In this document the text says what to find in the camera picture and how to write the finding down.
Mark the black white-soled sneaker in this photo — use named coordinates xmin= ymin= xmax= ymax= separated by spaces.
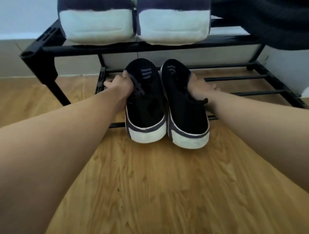
xmin=124 ymin=58 xmax=168 ymax=144
xmin=160 ymin=58 xmax=210 ymax=149

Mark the navy shoe with white sole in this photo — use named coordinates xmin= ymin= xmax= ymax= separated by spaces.
xmin=136 ymin=0 xmax=212 ymax=46
xmin=57 ymin=0 xmax=137 ymax=46

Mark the person's left hand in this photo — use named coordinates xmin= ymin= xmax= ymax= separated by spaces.
xmin=103 ymin=70 xmax=135 ymax=103

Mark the black metal shoe rack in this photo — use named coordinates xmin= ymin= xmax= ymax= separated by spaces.
xmin=19 ymin=15 xmax=309 ymax=130

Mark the person's right hand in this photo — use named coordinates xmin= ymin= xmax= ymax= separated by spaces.
xmin=187 ymin=72 xmax=221 ymax=106

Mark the person's right forearm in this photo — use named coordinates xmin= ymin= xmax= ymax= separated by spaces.
xmin=206 ymin=90 xmax=309 ymax=194

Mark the dark fabric garment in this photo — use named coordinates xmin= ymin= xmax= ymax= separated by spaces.
xmin=210 ymin=0 xmax=309 ymax=51

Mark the person's left forearm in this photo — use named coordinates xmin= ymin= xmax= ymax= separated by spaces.
xmin=0 ymin=90 xmax=129 ymax=234

